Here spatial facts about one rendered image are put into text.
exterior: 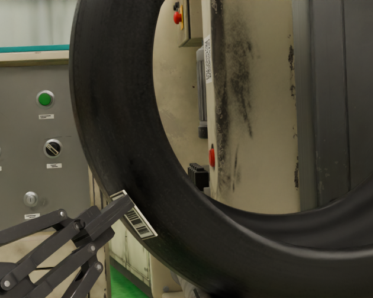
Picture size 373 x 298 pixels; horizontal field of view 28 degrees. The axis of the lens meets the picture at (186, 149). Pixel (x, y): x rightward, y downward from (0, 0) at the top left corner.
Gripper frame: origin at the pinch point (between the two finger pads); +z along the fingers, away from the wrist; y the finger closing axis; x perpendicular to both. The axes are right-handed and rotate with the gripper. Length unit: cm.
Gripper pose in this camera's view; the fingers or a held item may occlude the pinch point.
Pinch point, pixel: (102, 220)
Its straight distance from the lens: 76.2
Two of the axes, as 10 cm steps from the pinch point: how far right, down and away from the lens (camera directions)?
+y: 5.5, 8.3, 1.0
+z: 5.4, -4.4, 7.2
